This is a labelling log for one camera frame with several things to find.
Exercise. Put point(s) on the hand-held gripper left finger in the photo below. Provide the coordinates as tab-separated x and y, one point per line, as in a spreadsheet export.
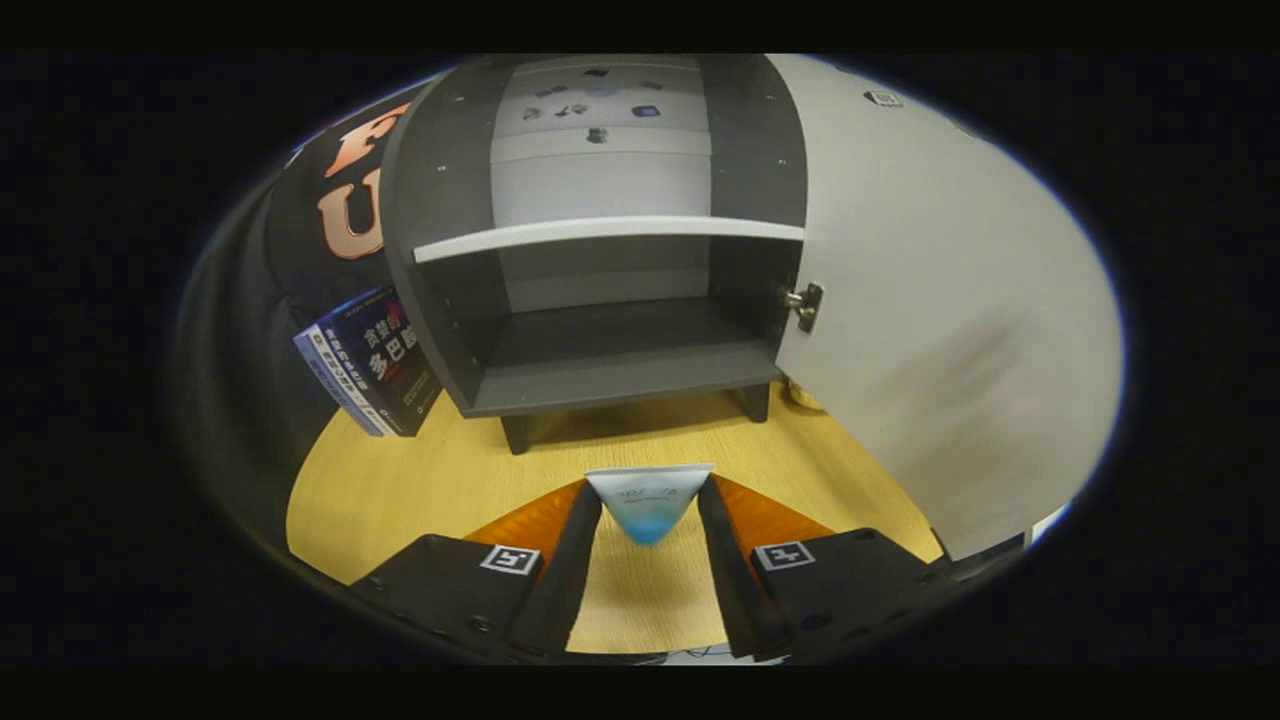
560	590

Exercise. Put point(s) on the dark blue book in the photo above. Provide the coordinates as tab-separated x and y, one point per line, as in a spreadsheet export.
385	360

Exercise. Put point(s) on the white cabinet door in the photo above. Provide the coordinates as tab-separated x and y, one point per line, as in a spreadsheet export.
950	300

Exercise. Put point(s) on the pale yellow soft toy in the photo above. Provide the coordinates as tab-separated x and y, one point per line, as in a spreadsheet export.
800	397

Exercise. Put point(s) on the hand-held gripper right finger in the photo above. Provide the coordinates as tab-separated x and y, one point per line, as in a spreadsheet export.
735	590

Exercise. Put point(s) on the white cabinet shelf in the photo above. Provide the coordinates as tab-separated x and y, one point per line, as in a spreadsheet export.
600	235

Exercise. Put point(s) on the black backdrop cloth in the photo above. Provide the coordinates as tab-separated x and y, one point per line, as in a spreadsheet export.
240	350

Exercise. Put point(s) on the blue and white tube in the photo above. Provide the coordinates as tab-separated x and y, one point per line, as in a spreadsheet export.
648	500

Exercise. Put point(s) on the dark grey cabinet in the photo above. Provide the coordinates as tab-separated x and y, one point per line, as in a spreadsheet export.
600	360

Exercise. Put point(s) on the metal door hinge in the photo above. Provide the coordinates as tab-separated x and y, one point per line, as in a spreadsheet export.
805	305

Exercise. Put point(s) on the light blue book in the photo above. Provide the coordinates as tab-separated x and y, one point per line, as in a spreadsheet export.
328	375

